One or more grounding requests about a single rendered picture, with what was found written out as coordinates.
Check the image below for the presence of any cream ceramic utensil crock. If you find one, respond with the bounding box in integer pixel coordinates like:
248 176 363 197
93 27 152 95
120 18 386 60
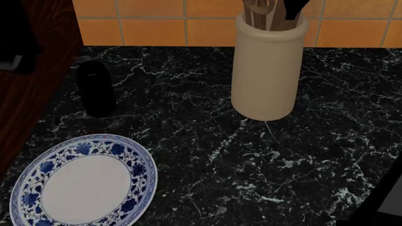
231 10 310 122

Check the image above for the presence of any black cylindrical shaker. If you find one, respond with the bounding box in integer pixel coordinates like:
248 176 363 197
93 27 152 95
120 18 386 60
76 60 117 119

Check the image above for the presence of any wooden spoon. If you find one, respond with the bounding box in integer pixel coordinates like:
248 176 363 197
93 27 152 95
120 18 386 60
242 0 273 30

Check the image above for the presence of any wooden spatula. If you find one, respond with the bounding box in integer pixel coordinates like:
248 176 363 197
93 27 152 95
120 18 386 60
269 0 299 32

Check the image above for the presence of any blue floral white plate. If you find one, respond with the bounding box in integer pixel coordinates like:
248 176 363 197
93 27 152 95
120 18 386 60
9 134 158 226

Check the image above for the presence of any black spatula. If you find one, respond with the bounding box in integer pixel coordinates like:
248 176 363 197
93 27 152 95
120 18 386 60
284 0 312 21

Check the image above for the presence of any dark wooden cabinet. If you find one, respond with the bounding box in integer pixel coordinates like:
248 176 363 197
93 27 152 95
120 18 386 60
0 0 85 182

